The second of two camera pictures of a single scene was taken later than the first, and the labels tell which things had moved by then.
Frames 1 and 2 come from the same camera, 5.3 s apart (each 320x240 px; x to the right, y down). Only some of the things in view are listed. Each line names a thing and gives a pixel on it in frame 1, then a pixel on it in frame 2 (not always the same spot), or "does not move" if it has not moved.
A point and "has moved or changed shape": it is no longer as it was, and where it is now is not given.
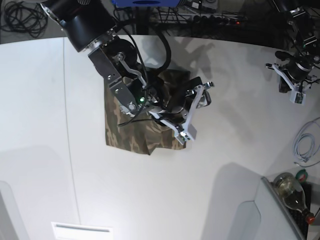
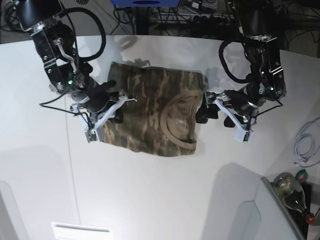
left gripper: x=175 y=101 to x=95 y=97
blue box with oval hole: x=147 y=3 does not move
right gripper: x=298 y=68 to x=239 y=103
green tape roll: x=302 y=176 does not move
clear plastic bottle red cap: x=292 y=194 does not move
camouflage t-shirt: x=145 y=136 has moved or changed shape
